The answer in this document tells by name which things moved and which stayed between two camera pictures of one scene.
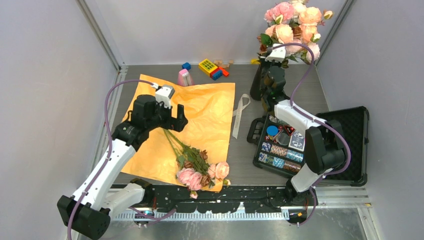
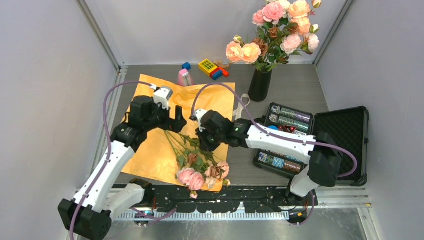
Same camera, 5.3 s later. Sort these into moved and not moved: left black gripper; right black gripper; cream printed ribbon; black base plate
Moved: right black gripper
Not moved: left black gripper; black base plate; cream printed ribbon
